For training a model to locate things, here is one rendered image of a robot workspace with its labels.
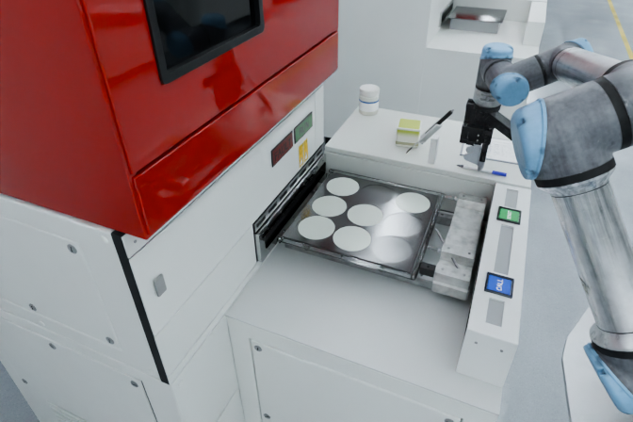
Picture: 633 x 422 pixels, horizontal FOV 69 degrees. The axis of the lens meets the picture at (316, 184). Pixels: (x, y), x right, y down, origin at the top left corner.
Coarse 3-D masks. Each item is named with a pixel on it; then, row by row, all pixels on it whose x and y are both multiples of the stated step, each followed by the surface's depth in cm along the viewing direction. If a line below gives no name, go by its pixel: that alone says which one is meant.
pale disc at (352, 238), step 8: (336, 232) 122; (344, 232) 122; (352, 232) 122; (360, 232) 122; (336, 240) 119; (344, 240) 119; (352, 240) 119; (360, 240) 119; (368, 240) 119; (344, 248) 117; (352, 248) 117; (360, 248) 116
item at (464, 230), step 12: (456, 216) 130; (468, 216) 130; (480, 216) 130; (456, 228) 126; (468, 228) 126; (480, 228) 126; (456, 240) 121; (468, 240) 121; (444, 264) 114; (432, 288) 110; (444, 288) 108; (456, 288) 107
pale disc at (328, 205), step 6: (318, 198) 135; (324, 198) 135; (330, 198) 135; (336, 198) 135; (312, 204) 132; (318, 204) 132; (324, 204) 132; (330, 204) 132; (336, 204) 132; (342, 204) 132; (318, 210) 130; (324, 210) 130; (330, 210) 130; (336, 210) 130; (342, 210) 130; (324, 216) 128; (330, 216) 128
